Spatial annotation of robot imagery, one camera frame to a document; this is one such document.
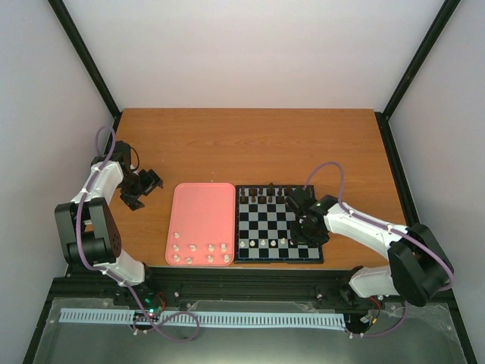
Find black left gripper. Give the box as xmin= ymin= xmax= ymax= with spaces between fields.
xmin=118 ymin=168 xmax=164 ymax=212

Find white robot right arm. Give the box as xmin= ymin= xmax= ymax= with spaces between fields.
xmin=286 ymin=187 xmax=454 ymax=307

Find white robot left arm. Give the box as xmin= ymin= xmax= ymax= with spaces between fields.
xmin=55 ymin=141 xmax=163 ymax=306

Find black white chessboard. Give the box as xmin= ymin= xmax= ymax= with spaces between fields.
xmin=234 ymin=184 xmax=324 ymax=264

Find pink plastic tray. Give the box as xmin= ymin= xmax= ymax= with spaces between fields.
xmin=165 ymin=183 xmax=236 ymax=267

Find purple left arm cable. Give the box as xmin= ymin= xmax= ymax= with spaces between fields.
xmin=75 ymin=127 xmax=200 ymax=344

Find black aluminium frame rail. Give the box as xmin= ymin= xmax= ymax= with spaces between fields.
xmin=45 ymin=267 xmax=405 ymax=313

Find light blue cable duct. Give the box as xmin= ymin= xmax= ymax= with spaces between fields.
xmin=58 ymin=308 xmax=346 ymax=331

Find left black frame post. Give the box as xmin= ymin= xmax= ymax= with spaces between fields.
xmin=47 ymin=0 xmax=122 ymax=118

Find black frame post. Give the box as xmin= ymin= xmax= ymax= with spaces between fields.
xmin=47 ymin=0 xmax=122 ymax=118
xmin=381 ymin=0 xmax=462 ymax=118

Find right black frame post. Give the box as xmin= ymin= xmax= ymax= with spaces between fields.
xmin=381 ymin=0 xmax=462 ymax=118

